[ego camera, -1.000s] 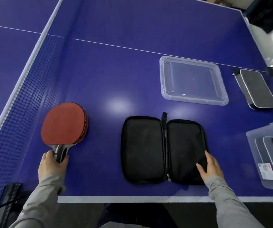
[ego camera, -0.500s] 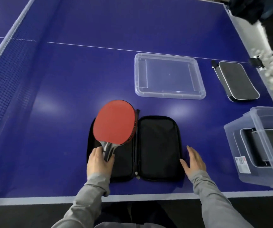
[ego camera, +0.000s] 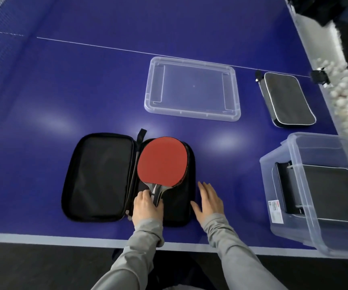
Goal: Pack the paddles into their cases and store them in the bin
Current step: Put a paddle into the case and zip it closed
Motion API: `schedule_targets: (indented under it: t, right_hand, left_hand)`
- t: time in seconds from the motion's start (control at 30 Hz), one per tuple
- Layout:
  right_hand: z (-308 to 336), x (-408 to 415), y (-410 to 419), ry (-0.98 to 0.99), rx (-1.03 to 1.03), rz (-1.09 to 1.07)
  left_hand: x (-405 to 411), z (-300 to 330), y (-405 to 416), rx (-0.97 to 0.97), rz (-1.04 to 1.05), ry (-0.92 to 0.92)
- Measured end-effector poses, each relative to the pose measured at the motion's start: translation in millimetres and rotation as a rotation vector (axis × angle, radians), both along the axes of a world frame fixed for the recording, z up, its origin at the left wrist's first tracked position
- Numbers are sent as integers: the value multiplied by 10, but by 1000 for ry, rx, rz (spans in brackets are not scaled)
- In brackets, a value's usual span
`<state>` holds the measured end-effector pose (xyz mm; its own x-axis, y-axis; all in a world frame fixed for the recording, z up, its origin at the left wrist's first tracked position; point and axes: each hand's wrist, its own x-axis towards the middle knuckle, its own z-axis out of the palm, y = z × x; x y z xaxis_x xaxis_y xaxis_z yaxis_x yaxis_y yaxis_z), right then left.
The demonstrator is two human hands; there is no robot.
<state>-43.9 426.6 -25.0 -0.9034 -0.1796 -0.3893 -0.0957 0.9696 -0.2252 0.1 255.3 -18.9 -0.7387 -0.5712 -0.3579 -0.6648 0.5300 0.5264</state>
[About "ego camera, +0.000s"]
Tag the person's right hand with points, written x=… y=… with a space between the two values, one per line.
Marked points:
x=211 y=205

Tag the person's left hand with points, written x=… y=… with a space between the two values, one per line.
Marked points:
x=145 y=208

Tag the clear plastic box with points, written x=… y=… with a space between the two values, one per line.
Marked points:
x=267 y=178

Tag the clear plastic lid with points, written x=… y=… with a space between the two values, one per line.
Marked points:
x=192 y=87

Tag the person's right forearm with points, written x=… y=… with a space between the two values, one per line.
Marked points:
x=237 y=256

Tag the person's left forearm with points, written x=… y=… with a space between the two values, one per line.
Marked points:
x=134 y=256

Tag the black table edge clamp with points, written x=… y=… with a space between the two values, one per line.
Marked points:
x=319 y=76

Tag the white ball collection tray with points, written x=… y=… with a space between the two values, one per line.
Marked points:
x=313 y=39

